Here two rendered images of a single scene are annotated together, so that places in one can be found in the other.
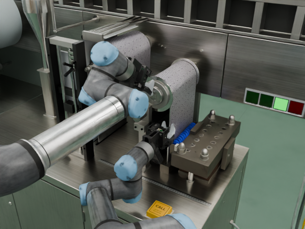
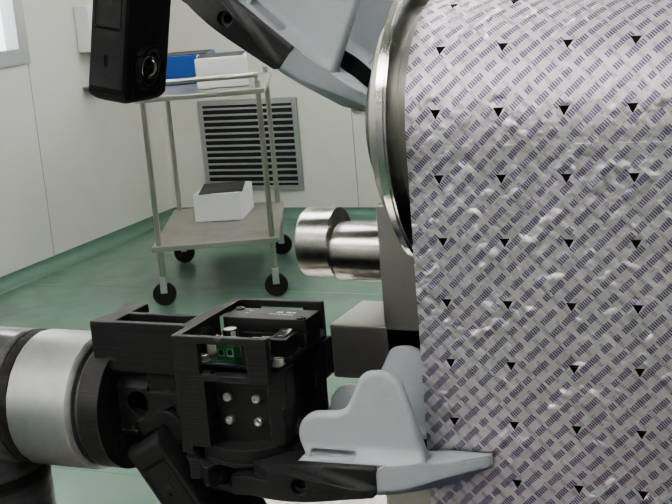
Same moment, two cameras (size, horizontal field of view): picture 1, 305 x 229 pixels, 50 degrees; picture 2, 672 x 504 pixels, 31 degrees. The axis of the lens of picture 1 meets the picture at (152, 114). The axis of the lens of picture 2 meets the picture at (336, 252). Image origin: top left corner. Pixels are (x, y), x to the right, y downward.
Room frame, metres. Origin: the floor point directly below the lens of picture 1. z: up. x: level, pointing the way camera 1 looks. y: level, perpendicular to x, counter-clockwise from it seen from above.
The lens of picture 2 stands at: (1.04, -0.62, 1.33)
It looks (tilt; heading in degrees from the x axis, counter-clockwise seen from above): 13 degrees down; 84
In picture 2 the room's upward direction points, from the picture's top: 5 degrees counter-clockwise
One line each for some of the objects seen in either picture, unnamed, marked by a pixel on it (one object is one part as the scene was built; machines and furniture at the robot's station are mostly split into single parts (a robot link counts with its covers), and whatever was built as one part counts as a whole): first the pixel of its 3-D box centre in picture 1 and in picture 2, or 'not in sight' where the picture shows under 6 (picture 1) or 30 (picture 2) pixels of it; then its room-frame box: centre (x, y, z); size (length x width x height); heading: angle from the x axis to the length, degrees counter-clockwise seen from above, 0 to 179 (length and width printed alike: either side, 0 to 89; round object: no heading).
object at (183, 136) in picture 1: (184, 134); not in sight; (1.23, -0.14, 1.03); 0.21 x 0.04 x 0.03; 150
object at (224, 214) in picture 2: not in sight; (216, 169); (1.14, 4.85, 0.51); 0.91 x 0.58 x 1.02; 84
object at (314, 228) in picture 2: (137, 116); (323, 241); (1.11, 0.06, 1.18); 0.04 x 0.02 x 0.04; 60
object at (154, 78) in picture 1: (156, 94); (432, 121); (1.17, -0.01, 1.25); 0.15 x 0.01 x 0.15; 60
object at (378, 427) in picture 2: (171, 129); (389, 427); (1.12, -0.08, 1.11); 0.09 x 0.03 x 0.06; 148
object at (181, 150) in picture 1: (181, 147); not in sight; (1.09, -0.12, 1.05); 0.04 x 0.04 x 0.04
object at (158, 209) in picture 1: (159, 211); not in sight; (0.88, -0.03, 0.91); 0.07 x 0.07 x 0.02; 60
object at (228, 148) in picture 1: (228, 153); not in sight; (1.18, -0.34, 0.96); 0.10 x 0.03 x 0.11; 150
